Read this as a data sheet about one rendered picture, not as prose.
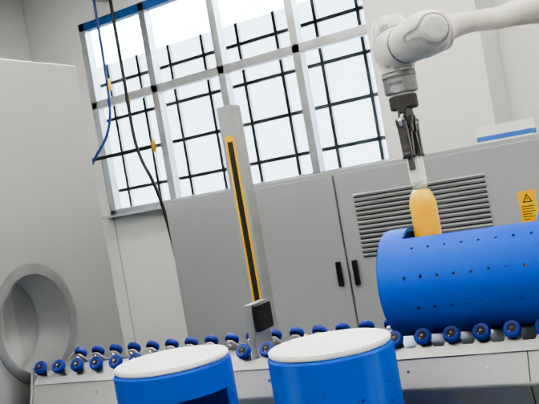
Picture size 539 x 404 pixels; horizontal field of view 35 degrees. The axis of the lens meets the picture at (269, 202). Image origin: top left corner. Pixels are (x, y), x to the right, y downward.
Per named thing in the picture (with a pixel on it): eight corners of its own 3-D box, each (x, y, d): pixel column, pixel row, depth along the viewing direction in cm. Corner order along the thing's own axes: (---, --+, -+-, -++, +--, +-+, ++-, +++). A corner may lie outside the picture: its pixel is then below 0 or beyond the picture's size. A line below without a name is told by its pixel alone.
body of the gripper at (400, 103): (393, 98, 228) (400, 132, 228) (383, 97, 221) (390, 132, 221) (420, 91, 225) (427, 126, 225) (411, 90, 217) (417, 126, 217)
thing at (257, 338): (267, 350, 253) (258, 299, 253) (279, 349, 251) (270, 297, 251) (252, 358, 244) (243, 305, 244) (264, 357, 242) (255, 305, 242)
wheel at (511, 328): (510, 319, 208) (508, 315, 207) (525, 327, 205) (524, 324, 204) (500, 333, 208) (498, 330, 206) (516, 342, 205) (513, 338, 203)
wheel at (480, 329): (480, 321, 212) (477, 318, 210) (495, 329, 209) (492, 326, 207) (469, 336, 211) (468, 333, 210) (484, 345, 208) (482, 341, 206)
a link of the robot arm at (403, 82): (376, 76, 221) (380, 98, 221) (409, 68, 217) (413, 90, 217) (387, 78, 229) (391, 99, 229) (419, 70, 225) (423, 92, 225)
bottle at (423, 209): (439, 252, 227) (427, 183, 227) (449, 252, 220) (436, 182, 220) (414, 256, 226) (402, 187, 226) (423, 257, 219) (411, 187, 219)
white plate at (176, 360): (93, 369, 207) (94, 374, 207) (149, 377, 185) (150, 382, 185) (188, 342, 224) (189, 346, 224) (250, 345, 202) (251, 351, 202)
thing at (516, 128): (483, 143, 391) (480, 127, 391) (537, 134, 381) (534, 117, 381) (477, 144, 380) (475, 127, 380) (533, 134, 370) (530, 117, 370)
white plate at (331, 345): (394, 344, 175) (395, 349, 175) (387, 321, 203) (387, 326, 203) (262, 364, 177) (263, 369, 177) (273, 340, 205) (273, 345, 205)
